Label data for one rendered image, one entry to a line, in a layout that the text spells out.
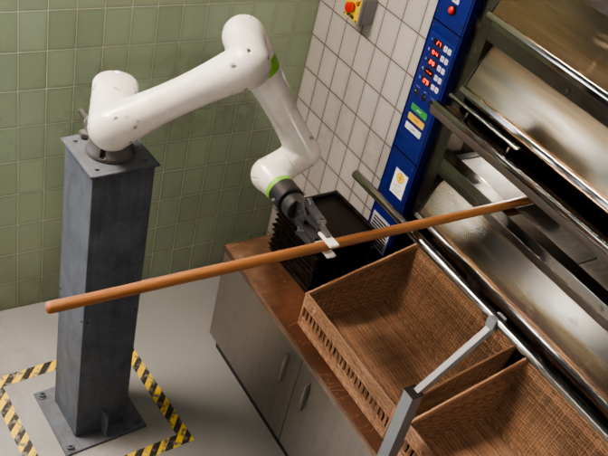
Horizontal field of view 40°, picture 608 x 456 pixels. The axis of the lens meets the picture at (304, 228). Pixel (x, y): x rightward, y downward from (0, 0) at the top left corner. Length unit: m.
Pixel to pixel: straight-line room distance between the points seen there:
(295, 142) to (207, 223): 1.41
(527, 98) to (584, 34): 0.28
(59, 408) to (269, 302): 0.92
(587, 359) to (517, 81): 0.87
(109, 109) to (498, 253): 1.36
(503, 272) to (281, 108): 0.94
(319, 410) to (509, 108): 1.18
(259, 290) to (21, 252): 1.03
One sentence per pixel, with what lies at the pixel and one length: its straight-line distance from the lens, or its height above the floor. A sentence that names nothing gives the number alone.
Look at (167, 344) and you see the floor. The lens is 3.65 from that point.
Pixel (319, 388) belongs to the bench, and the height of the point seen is 0.53.
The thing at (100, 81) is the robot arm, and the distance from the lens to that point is 2.43.
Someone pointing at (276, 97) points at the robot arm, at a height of 1.47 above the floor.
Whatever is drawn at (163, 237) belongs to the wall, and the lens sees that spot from 3.80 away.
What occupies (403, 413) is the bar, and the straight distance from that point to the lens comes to 2.42.
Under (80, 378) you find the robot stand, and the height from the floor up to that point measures 0.33.
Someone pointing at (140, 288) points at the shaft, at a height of 1.20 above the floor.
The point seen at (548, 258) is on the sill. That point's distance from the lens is 2.70.
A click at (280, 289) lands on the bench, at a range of 3.12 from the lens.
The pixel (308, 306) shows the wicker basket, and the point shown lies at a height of 0.69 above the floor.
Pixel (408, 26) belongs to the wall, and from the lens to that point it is 3.06.
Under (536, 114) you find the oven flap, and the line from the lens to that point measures 2.65.
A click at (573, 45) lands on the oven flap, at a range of 2.54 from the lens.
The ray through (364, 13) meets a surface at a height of 1.46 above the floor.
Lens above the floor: 2.62
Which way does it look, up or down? 36 degrees down
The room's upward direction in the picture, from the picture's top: 15 degrees clockwise
